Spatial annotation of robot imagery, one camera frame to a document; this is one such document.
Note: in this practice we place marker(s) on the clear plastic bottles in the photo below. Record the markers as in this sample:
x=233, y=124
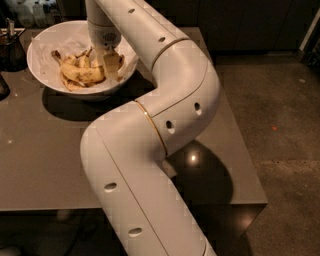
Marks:
x=34, y=13

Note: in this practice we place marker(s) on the left spotted yellow banana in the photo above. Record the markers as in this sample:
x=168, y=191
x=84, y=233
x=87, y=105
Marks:
x=71, y=75

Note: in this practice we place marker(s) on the white paper bowl liner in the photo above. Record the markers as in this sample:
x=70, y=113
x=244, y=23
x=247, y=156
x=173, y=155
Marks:
x=72, y=38

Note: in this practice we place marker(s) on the white ceramic bowl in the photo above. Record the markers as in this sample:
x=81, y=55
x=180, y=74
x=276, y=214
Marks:
x=63, y=58

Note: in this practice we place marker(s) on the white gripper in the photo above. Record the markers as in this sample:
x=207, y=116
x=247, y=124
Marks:
x=104, y=36

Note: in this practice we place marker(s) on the large front yellow banana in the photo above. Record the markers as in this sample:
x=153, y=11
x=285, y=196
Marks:
x=95, y=75

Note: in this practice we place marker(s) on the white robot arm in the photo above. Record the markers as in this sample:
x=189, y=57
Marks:
x=122, y=150

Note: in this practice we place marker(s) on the dark object at left edge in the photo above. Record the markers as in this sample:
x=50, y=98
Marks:
x=4, y=89

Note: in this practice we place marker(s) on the dark cabinet fronts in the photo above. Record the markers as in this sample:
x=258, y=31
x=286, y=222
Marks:
x=243, y=25

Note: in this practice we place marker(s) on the middle small yellow banana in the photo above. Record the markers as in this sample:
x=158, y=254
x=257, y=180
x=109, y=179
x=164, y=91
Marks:
x=83, y=60

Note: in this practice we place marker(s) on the black mesh utensil holder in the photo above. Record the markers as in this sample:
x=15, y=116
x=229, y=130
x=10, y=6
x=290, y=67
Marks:
x=12, y=53

